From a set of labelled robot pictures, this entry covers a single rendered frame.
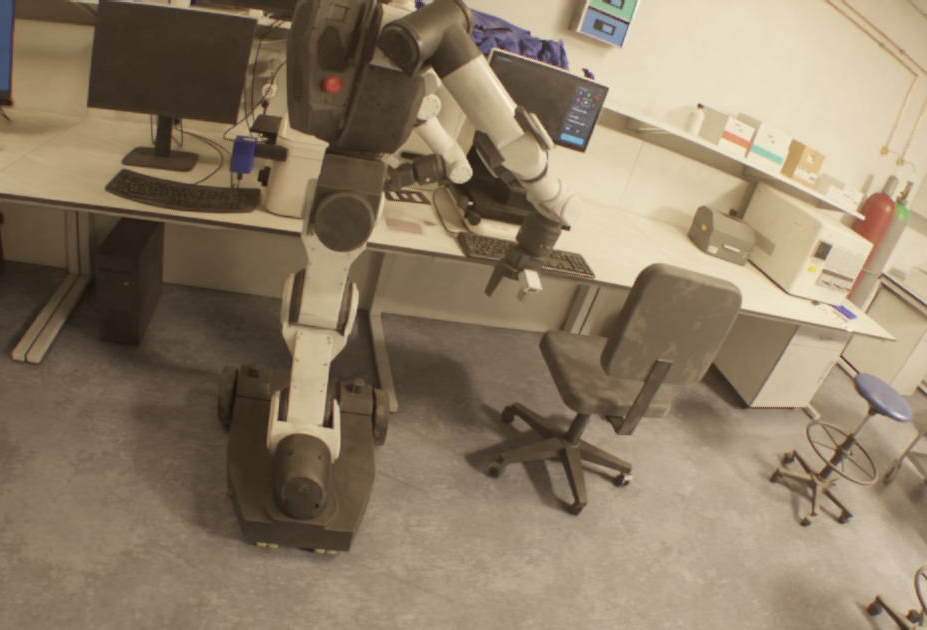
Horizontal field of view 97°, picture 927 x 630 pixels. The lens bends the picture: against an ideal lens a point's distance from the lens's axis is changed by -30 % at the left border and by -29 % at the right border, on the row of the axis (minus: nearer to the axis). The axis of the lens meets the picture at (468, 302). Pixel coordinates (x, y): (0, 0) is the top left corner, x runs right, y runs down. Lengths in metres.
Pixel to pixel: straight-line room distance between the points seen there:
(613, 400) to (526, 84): 1.06
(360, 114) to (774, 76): 2.65
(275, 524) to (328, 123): 0.99
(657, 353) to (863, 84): 2.80
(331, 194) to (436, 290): 1.70
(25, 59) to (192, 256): 1.18
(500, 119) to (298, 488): 0.95
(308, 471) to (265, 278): 1.39
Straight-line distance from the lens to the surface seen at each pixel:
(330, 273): 1.36
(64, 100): 2.57
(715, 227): 2.76
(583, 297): 2.84
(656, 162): 2.81
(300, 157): 1.53
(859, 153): 4.15
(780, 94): 3.41
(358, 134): 1.11
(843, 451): 2.85
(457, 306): 2.75
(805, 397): 3.61
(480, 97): 0.98
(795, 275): 2.88
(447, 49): 0.98
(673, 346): 1.66
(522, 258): 1.27
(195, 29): 1.82
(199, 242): 2.56
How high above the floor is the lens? 1.39
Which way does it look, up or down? 28 degrees down
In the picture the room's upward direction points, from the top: 19 degrees clockwise
